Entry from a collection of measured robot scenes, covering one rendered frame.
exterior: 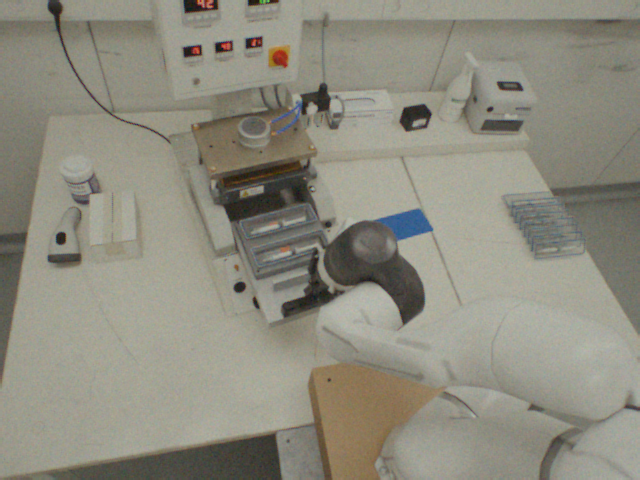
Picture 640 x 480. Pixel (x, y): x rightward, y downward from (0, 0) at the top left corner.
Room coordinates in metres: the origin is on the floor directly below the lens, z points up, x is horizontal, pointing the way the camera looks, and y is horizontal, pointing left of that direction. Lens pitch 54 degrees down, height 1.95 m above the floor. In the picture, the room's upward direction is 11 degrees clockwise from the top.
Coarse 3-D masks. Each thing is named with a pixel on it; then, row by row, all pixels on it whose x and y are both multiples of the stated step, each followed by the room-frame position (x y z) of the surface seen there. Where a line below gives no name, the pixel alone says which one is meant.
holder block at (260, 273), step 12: (300, 204) 0.80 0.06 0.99; (252, 216) 0.73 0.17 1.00; (240, 228) 0.69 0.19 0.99; (300, 228) 0.73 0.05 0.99; (312, 228) 0.73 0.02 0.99; (240, 240) 0.67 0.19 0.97; (252, 240) 0.66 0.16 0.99; (264, 240) 0.67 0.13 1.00; (276, 240) 0.68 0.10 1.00; (252, 264) 0.60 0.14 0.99; (288, 264) 0.62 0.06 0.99; (300, 264) 0.63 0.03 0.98; (264, 276) 0.58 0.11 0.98
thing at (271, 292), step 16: (240, 256) 0.64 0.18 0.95; (288, 272) 0.61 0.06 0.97; (304, 272) 0.59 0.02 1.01; (256, 288) 0.55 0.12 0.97; (272, 288) 0.55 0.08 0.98; (288, 288) 0.57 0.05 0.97; (304, 288) 0.58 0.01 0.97; (272, 304) 0.52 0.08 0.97; (320, 304) 0.54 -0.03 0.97; (272, 320) 0.48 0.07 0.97; (288, 320) 0.50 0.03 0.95
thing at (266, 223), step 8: (296, 208) 0.78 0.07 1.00; (304, 208) 0.78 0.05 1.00; (264, 216) 0.74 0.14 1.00; (272, 216) 0.74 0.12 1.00; (280, 216) 0.74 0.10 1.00; (288, 216) 0.75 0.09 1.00; (296, 216) 0.75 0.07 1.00; (304, 216) 0.76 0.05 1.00; (312, 216) 0.76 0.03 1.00; (248, 224) 0.70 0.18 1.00; (256, 224) 0.71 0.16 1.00; (264, 224) 0.71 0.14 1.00; (272, 224) 0.72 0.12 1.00; (280, 224) 0.72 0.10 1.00; (288, 224) 0.72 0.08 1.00; (296, 224) 0.73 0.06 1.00; (248, 232) 0.68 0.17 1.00; (256, 232) 0.68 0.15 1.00; (264, 232) 0.69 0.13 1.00
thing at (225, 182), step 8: (264, 168) 0.84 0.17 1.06; (272, 168) 0.85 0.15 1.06; (280, 168) 0.85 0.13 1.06; (288, 168) 0.86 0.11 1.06; (296, 168) 0.86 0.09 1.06; (232, 176) 0.80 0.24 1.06; (240, 176) 0.80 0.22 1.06; (248, 176) 0.81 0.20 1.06; (256, 176) 0.81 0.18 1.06; (264, 176) 0.82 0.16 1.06; (224, 184) 0.77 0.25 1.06; (232, 184) 0.77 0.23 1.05
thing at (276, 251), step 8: (312, 232) 0.71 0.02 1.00; (320, 232) 0.72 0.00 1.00; (280, 240) 0.67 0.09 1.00; (288, 240) 0.68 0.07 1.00; (296, 240) 0.68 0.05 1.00; (304, 240) 0.69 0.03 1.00; (312, 240) 0.69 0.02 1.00; (320, 240) 0.70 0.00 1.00; (256, 248) 0.64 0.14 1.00; (264, 248) 0.64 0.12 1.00; (272, 248) 0.65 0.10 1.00; (280, 248) 0.65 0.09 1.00; (288, 248) 0.65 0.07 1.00; (296, 248) 0.66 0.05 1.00; (304, 248) 0.66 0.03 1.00; (256, 256) 0.62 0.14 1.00; (264, 256) 0.62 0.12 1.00; (272, 256) 0.62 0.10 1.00; (280, 256) 0.63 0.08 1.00; (288, 256) 0.63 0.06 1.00; (264, 264) 0.60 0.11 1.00
